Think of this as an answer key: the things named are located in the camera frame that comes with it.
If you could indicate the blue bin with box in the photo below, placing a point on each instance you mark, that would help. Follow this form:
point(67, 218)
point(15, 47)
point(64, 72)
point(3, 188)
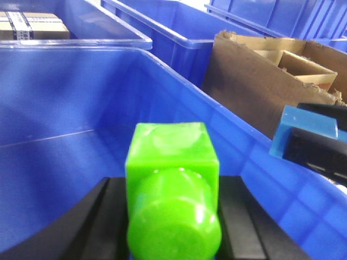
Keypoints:
point(89, 25)

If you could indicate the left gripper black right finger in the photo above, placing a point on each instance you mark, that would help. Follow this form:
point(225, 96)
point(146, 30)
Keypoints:
point(248, 232)

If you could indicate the light blue block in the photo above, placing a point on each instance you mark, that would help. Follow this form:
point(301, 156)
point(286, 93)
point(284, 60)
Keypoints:
point(293, 117)

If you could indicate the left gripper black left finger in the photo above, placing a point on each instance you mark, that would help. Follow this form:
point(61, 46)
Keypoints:
point(95, 228)

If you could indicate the blue middle bin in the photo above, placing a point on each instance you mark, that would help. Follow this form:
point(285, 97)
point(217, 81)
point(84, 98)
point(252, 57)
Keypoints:
point(182, 36)

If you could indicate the torn open cardboard box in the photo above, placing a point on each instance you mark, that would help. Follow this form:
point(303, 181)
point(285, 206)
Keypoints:
point(256, 77)

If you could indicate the green block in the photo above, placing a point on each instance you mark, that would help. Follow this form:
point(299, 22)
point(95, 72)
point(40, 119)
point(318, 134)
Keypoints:
point(172, 188)

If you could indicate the taped cardboard box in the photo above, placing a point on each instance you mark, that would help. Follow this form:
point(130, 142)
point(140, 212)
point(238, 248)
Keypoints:
point(17, 25)

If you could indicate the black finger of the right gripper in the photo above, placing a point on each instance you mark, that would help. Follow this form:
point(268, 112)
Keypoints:
point(324, 155)
point(337, 112)

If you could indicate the blue target bin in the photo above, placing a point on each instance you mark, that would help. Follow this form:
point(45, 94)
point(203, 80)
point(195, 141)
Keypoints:
point(67, 118)

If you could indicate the blue back bin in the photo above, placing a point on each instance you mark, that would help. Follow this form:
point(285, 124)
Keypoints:
point(322, 21)

